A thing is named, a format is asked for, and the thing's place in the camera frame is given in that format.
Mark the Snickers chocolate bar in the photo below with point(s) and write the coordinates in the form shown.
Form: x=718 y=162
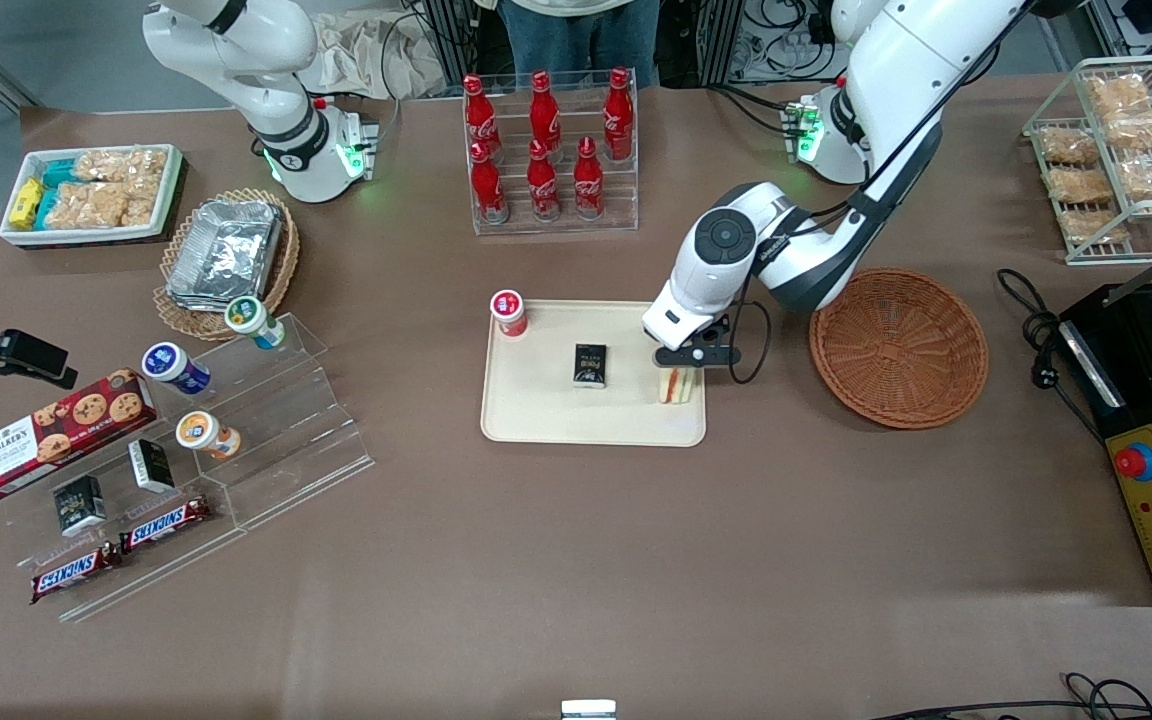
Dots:
x=76 y=572
x=166 y=523

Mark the triangular sandwich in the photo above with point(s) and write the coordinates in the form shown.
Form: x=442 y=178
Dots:
x=676 y=390

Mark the light oval wicker basket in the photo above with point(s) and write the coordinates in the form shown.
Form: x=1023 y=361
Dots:
x=181 y=320

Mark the crumpled beige cloth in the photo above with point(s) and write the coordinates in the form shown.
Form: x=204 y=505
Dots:
x=366 y=55

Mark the white rectangular snack tray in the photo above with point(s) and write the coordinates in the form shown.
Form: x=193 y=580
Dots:
x=86 y=234

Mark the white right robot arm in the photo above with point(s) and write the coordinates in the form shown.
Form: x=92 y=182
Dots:
x=276 y=60

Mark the clear acrylic stepped stand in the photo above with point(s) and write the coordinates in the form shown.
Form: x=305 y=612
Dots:
x=296 y=440

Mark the small silver edge device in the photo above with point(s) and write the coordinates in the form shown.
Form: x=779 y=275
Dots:
x=588 y=710

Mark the beige plastic tray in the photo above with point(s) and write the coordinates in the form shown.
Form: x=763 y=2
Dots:
x=556 y=410

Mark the black metal appliance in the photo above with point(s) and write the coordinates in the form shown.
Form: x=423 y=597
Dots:
x=1131 y=350

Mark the brown round wicker basket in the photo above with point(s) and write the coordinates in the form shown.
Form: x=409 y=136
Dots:
x=896 y=350

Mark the clear bag puffed snack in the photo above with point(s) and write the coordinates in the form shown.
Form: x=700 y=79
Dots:
x=143 y=203
x=121 y=163
x=86 y=205

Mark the red Walkers cookie box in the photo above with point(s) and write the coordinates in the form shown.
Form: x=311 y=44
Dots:
x=46 y=445

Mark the green-lid small bottle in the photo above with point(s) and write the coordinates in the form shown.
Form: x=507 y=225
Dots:
x=248 y=316

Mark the red cola bottle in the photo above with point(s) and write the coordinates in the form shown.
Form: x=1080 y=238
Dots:
x=542 y=185
x=481 y=115
x=487 y=188
x=588 y=183
x=618 y=115
x=545 y=110

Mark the person in blue jeans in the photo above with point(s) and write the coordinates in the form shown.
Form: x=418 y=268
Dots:
x=576 y=40

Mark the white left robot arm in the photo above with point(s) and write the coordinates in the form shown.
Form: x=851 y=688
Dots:
x=896 y=70

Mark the stack of foil trays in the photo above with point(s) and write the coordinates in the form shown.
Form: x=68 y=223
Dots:
x=226 y=255

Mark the small black box gold print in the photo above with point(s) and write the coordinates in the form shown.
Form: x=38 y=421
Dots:
x=590 y=366

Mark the orange-lid small bottle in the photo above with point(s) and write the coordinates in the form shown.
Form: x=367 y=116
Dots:
x=198 y=431

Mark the yellow snack packet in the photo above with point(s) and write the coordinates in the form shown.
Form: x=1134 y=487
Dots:
x=26 y=203

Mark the clear acrylic bottle rack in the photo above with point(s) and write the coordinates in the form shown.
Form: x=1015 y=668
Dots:
x=556 y=228

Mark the teal snack packet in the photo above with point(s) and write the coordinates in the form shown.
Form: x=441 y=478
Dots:
x=47 y=207
x=58 y=173

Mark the small black white box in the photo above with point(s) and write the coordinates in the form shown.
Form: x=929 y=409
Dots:
x=79 y=507
x=151 y=466

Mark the red-lid small bottle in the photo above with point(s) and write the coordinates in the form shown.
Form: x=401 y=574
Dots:
x=508 y=310

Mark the blue-lid small bottle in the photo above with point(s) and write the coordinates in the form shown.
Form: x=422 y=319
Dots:
x=168 y=362

